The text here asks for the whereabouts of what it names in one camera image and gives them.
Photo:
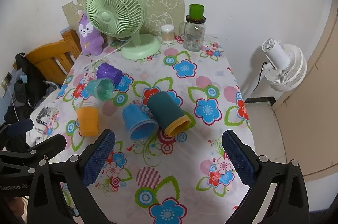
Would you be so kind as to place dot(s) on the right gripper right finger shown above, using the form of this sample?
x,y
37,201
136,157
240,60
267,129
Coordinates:
x,y
289,203

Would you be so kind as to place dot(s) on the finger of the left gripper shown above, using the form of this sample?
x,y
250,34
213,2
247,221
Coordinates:
x,y
54,144
20,128

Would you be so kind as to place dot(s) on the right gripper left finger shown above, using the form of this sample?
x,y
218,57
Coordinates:
x,y
46,200

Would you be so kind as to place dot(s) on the dark teal cup yellow rim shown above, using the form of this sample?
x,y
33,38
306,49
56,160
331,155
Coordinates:
x,y
168,114

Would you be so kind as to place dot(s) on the orange plastic cup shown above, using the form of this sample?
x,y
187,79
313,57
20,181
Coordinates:
x,y
87,117

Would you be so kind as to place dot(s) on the teal glitter plastic cup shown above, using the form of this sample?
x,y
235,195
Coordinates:
x,y
102,89

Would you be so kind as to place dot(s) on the blue plastic cup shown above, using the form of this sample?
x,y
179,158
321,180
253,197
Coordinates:
x,y
138,124

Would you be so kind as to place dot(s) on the purple plastic cup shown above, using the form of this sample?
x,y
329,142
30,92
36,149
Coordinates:
x,y
106,70

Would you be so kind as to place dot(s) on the green cup on jar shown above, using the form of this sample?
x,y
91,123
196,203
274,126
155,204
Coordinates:
x,y
196,11

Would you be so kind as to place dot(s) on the white printed t-shirt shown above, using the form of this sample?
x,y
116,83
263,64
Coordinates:
x,y
45,120

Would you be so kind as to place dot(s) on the dark clothes pile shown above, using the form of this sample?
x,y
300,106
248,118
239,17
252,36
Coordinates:
x,y
26,96

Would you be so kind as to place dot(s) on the wooden chair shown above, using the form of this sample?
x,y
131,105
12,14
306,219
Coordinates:
x,y
51,62

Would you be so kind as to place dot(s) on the purple plush toy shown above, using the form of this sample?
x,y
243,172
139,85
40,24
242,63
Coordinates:
x,y
91,41

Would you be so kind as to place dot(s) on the floral tablecloth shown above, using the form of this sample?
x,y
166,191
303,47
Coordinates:
x,y
187,178

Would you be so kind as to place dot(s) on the white standing fan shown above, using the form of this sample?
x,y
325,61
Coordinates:
x,y
284,70

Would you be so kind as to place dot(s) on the green desk fan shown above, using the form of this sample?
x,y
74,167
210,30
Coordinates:
x,y
123,19

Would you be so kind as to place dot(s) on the cotton swab container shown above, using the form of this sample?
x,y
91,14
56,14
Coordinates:
x,y
167,31

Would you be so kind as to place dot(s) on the glass mason jar mug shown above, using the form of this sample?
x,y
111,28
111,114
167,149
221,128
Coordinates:
x,y
192,31

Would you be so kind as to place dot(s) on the beige patterned mat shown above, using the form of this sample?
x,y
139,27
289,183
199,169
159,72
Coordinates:
x,y
161,12

